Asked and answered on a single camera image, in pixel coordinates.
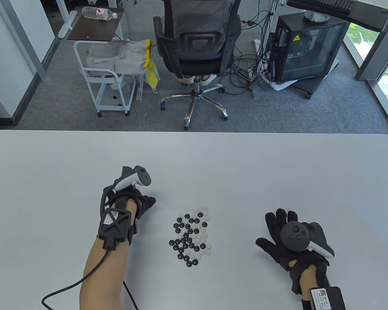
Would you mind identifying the person's left hand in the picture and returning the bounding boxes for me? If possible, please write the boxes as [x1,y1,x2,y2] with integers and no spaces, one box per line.
[100,186,156,223]

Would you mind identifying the person's right hand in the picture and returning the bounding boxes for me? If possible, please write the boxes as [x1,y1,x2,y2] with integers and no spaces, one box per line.
[256,208,330,295]

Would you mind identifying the pile of mixed go stones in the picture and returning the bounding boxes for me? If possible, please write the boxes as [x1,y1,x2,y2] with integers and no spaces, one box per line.
[169,207,213,268]

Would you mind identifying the black white hand controller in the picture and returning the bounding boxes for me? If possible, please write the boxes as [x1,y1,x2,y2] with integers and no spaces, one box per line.
[113,166,152,191]
[281,221,335,259]

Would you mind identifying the white metal cart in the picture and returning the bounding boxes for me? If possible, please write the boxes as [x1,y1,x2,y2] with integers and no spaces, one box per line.
[73,40,137,117]

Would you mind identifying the yellow plastic bag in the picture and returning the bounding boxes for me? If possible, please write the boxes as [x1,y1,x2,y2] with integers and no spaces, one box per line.
[144,39,160,94]

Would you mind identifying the aluminium profile stand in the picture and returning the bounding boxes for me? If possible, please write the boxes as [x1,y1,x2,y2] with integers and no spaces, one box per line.
[252,0,278,99]

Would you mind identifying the grey fabric bag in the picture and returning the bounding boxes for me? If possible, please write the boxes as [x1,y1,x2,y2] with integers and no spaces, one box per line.
[86,40,149,76]

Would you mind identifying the black mesh office chair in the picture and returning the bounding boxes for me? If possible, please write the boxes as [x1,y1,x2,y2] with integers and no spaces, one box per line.
[153,0,242,130]

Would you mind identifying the white papers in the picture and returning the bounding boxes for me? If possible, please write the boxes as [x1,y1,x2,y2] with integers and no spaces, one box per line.
[262,73,298,91]

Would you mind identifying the black rolling platform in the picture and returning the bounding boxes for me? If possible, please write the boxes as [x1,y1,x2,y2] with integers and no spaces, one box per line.
[291,58,340,100]

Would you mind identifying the small brown side table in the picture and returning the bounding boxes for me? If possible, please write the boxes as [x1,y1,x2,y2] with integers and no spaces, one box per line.
[67,6,125,42]

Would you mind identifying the black computer tower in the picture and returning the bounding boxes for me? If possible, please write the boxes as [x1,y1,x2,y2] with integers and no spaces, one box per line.
[268,14,350,83]

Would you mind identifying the white desk leg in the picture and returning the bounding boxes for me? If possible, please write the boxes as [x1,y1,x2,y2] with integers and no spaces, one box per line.
[57,0,79,40]

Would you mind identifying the clear plastic water bottle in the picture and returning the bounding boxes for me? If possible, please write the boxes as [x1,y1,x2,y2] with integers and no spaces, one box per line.
[81,6,118,21]

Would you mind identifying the white bowl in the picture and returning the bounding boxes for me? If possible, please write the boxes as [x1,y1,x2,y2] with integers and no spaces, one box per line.
[304,10,330,24]

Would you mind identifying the black desk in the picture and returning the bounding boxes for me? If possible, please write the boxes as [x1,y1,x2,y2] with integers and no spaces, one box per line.
[286,0,388,32]

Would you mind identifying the black keyboard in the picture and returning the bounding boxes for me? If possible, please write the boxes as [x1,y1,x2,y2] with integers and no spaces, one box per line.
[315,0,356,15]

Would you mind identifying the black framed wrist camera module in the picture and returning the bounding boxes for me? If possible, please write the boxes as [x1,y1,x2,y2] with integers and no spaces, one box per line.
[98,208,138,250]

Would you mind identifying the black boxed wrist camera module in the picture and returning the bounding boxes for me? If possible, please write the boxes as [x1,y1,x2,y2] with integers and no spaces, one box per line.
[301,287,346,310]

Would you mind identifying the black braided cable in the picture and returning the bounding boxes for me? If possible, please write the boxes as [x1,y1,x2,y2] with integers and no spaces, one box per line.
[41,249,139,310]

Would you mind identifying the tangle of black cables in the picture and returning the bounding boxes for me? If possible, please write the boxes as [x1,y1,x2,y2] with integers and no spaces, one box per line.
[225,0,278,96]

